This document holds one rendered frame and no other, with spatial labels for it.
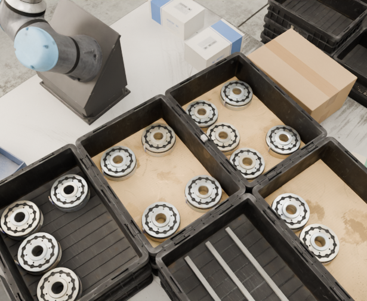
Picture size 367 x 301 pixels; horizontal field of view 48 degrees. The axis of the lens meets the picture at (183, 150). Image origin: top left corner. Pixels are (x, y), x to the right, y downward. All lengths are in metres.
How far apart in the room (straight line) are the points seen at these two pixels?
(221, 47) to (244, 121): 0.37
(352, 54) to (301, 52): 0.81
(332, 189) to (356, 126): 0.38
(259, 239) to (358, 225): 0.28
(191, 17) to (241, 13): 1.30
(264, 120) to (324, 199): 0.31
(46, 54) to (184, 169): 0.50
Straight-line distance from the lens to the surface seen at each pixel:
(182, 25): 1.67
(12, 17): 1.32
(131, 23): 1.81
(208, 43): 1.58
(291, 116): 1.29
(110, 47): 1.35
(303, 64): 1.47
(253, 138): 1.28
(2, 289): 1.31
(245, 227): 1.14
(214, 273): 1.10
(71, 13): 1.47
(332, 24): 2.23
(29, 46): 1.25
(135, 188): 1.18
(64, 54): 1.27
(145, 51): 1.68
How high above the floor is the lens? 1.88
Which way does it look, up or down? 59 degrees down
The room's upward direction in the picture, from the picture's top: straight up
